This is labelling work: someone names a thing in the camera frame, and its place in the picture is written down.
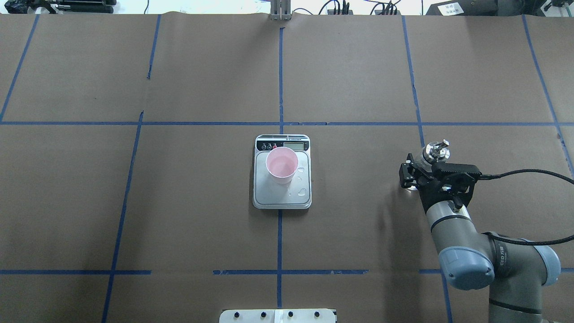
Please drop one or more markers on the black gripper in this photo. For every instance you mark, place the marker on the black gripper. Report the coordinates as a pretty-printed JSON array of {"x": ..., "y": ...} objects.
[{"x": 427, "y": 186}]

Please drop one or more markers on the clear glass sauce bottle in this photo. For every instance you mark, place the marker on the clear glass sauce bottle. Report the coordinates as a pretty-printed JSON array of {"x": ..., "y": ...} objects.
[{"x": 433, "y": 153}]

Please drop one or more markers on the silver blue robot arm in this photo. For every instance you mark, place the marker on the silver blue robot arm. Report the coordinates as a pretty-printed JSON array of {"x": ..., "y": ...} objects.
[{"x": 514, "y": 270}]

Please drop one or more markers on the silver digital kitchen scale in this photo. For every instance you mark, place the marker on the silver digital kitchen scale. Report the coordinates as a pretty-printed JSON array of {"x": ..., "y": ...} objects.
[{"x": 297, "y": 194}]

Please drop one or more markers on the aluminium frame post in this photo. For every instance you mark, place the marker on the aluminium frame post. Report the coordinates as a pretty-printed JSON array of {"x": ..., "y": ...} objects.
[{"x": 280, "y": 10}]

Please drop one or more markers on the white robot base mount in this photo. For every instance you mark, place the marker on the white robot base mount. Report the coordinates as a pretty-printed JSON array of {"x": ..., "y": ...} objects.
[{"x": 300, "y": 315}]

